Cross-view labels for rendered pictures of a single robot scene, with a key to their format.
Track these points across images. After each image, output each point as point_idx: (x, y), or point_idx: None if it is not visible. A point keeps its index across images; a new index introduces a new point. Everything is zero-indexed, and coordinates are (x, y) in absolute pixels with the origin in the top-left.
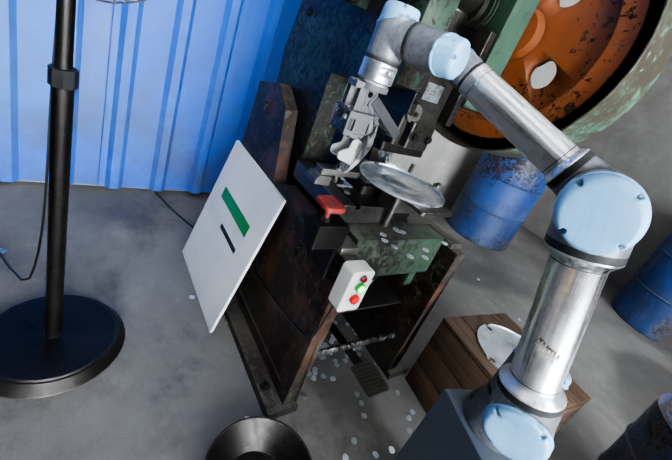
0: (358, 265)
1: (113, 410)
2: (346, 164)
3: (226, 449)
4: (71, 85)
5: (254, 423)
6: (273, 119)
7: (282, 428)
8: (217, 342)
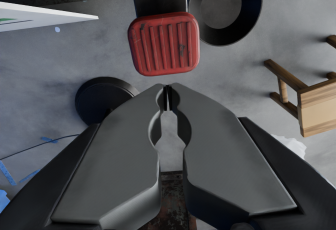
0: None
1: (156, 79)
2: (174, 111)
3: (198, 24)
4: None
5: (191, 4)
6: None
7: None
8: (108, 13)
